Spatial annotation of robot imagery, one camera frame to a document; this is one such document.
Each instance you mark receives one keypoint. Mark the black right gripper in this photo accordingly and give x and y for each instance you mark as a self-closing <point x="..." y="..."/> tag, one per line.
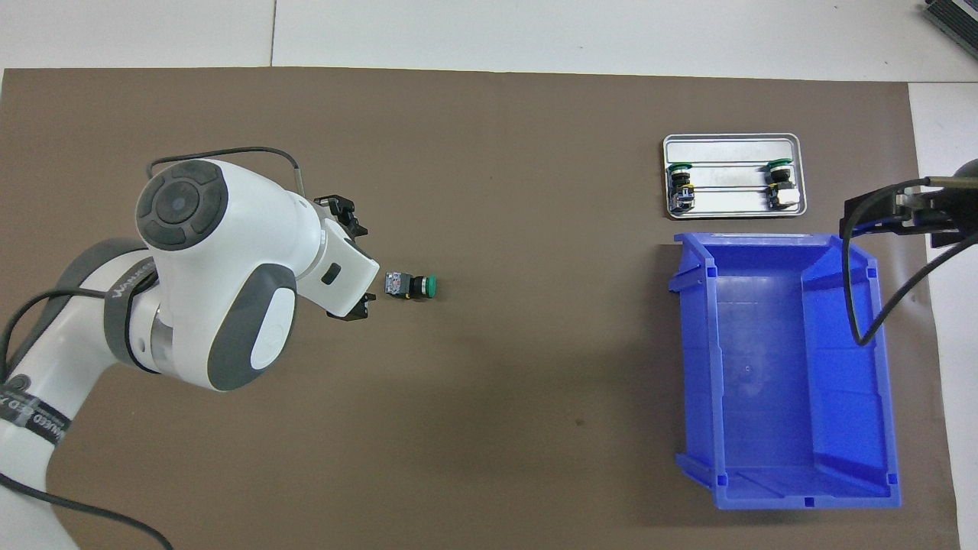
<point x="959" y="210"/>

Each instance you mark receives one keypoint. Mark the green push button switch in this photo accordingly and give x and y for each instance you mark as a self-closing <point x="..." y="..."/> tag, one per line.
<point x="680" y="187"/>
<point x="416" y="286"/>
<point x="783" y="187"/>

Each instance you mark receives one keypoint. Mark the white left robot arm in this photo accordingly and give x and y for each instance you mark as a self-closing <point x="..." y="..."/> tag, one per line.
<point x="229" y="252"/>

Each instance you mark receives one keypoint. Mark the grey metal tray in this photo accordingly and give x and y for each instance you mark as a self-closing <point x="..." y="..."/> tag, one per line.
<point x="733" y="149"/>

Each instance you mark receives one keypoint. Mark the brown table mat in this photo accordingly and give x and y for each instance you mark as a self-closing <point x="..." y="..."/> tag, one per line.
<point x="497" y="382"/>

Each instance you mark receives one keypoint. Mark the blue plastic storage bin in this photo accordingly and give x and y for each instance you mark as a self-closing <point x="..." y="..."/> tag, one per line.
<point x="764" y="382"/>

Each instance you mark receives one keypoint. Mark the grey ribbed device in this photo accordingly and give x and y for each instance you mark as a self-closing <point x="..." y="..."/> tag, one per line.
<point x="955" y="19"/>

